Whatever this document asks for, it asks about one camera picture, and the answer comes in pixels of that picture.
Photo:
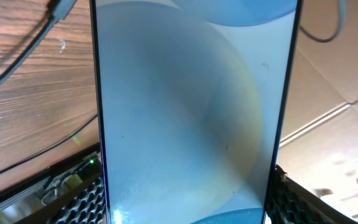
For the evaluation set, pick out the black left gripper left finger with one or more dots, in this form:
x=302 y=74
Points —
x=84 y=204

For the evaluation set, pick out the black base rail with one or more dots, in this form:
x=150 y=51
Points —
x=34 y=193

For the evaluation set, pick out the blue screen smartphone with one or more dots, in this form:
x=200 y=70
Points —
x=191 y=97

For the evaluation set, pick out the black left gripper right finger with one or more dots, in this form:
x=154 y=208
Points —
x=290 y=203

